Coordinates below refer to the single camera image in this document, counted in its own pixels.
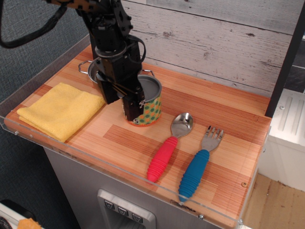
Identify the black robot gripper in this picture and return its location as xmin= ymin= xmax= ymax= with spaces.
xmin=94 ymin=42 xmax=145 ymax=121

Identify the peas and carrots toy can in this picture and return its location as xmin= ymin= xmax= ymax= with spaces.
xmin=123 ymin=77 xmax=162 ymax=127

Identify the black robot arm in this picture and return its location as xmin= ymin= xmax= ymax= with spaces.
xmin=50 ymin=0 xmax=146 ymax=121

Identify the stainless steel toy pot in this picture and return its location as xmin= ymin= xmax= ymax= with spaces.
xmin=78 ymin=60 xmax=156 ymax=90

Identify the folded yellow cloth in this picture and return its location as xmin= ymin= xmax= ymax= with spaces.
xmin=17 ymin=83 xmax=105 ymax=143

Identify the clear acrylic table guard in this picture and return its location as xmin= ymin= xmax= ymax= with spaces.
xmin=0 ymin=37 xmax=271 ymax=229

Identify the grey toy fridge cabinet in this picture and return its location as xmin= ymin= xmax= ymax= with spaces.
xmin=44 ymin=148 xmax=216 ymax=229

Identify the silver dispenser button panel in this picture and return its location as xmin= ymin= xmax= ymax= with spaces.
xmin=97 ymin=189 xmax=157 ymax=229

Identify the orange object bottom corner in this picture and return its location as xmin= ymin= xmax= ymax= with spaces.
xmin=17 ymin=218 xmax=42 ymax=229

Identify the black white object bottom left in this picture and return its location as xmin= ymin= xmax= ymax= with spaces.
xmin=0 ymin=199 xmax=36 ymax=229

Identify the white toy sink unit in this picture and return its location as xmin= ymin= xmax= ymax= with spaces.
xmin=258 ymin=89 xmax=305 ymax=191

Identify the red handled metal spoon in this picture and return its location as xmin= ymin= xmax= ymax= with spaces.
xmin=147 ymin=113 xmax=193 ymax=182

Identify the blue handled metal fork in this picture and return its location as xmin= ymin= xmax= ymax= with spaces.
xmin=178 ymin=126 xmax=224 ymax=205

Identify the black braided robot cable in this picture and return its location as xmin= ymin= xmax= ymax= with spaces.
xmin=0 ymin=4 xmax=68 ymax=49

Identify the black vertical post right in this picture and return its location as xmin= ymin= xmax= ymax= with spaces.
xmin=265 ymin=1 xmax=305 ymax=118

